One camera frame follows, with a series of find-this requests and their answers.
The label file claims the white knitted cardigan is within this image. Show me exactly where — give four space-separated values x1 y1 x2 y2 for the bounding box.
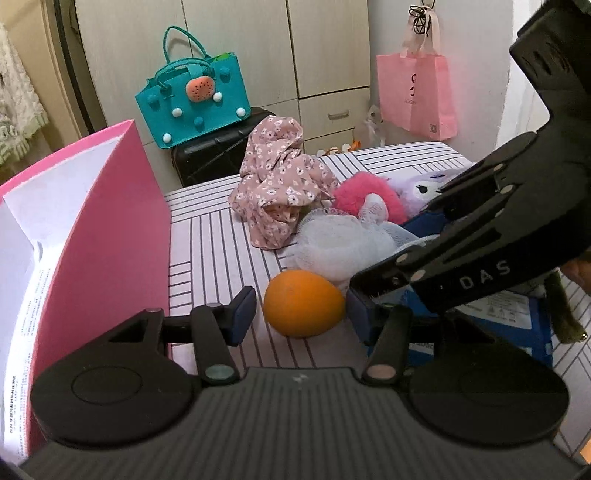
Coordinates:
0 23 49 164

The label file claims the orange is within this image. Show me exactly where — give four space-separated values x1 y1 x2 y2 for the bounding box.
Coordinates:
263 270 347 339

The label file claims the black suitcase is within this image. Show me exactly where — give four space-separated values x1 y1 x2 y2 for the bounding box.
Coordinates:
171 107 278 188

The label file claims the pink fluffy plush ball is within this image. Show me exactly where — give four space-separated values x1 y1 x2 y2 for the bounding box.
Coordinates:
331 172 408 222

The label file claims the teal felt handbag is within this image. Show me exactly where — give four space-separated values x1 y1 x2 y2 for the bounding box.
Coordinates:
135 26 252 149

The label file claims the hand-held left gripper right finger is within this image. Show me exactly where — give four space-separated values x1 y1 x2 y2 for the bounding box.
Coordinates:
345 290 509 387

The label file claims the beige wardrobe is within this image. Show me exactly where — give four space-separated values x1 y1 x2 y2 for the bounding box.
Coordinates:
74 0 384 153

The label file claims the beige tall cabinet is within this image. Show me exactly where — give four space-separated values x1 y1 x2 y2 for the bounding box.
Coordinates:
9 0 93 139

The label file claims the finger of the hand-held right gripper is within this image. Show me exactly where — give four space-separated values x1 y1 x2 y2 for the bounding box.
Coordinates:
403 132 552 234
349 185 555 301

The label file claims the striped tablecloth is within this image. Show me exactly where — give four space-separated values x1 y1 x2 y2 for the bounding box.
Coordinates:
164 138 591 467

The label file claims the purple plush toy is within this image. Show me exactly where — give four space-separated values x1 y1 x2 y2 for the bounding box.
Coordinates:
388 167 474 217

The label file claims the pink floral cloth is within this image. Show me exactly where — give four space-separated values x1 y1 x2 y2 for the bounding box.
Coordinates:
228 115 342 251

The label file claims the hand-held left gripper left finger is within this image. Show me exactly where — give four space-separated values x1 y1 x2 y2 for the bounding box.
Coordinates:
108 285 257 387

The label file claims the clear plastic bag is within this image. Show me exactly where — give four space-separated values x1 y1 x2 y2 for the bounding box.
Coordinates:
362 105 386 147

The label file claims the black wire wall hook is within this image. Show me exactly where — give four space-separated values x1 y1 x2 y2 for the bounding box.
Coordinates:
409 4 437 35

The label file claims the white mesh bath pouf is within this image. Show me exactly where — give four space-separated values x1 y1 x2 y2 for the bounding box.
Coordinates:
286 194 419 283

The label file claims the pink cardboard box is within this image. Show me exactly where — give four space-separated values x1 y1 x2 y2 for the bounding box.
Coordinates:
0 119 174 464

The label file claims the dark brown plush toy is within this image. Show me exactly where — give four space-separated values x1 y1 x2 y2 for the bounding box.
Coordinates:
545 272 588 344

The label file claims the pink tote bag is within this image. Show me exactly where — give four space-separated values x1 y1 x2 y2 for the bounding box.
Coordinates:
375 7 459 141

